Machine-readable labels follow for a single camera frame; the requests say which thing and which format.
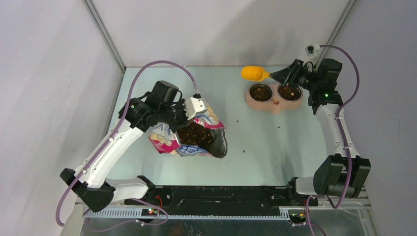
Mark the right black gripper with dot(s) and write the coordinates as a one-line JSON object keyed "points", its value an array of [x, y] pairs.
{"points": [[286, 76]]}

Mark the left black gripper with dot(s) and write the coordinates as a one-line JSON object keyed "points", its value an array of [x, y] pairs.
{"points": [[180, 104]]}

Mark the pink double bowl stand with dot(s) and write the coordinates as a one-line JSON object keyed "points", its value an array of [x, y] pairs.
{"points": [[275, 105]]}

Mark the yellow plastic scoop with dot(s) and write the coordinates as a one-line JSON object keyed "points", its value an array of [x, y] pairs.
{"points": [[254, 73]]}

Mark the colourful pet food bag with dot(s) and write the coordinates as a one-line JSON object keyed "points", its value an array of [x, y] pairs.
{"points": [[166, 141]]}

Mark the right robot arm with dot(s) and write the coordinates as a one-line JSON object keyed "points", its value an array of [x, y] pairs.
{"points": [[344, 172]]}

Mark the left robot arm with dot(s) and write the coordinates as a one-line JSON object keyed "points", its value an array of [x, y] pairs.
{"points": [[89, 181]]}

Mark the brown pet food kibble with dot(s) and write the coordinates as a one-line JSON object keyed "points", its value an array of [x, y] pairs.
{"points": [[195, 135]]}

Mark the right steel bowl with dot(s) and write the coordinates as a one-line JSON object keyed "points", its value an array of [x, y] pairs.
{"points": [[289, 93]]}

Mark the steel bowl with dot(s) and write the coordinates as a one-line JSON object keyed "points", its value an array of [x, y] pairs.
{"points": [[261, 92], [289, 93]]}

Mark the left steel bowl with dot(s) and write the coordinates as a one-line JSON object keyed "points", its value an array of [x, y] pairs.
{"points": [[261, 92]]}

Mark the left electronics board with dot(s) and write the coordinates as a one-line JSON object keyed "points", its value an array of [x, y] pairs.
{"points": [[149, 212]]}

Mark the electronics board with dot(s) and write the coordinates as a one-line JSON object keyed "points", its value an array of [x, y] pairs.
{"points": [[149, 212], [298, 219]]}

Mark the right electronics board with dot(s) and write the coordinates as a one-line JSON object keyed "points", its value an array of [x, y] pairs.
{"points": [[298, 219]]}

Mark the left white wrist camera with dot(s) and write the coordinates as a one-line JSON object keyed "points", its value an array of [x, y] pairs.
{"points": [[194, 106]]}

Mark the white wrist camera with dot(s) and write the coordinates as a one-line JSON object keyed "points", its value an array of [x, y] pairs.
{"points": [[194, 106], [313, 53]]}

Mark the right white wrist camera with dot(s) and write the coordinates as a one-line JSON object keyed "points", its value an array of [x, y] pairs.
{"points": [[313, 53]]}

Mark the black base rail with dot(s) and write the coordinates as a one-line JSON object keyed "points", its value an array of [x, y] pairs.
{"points": [[235, 201]]}

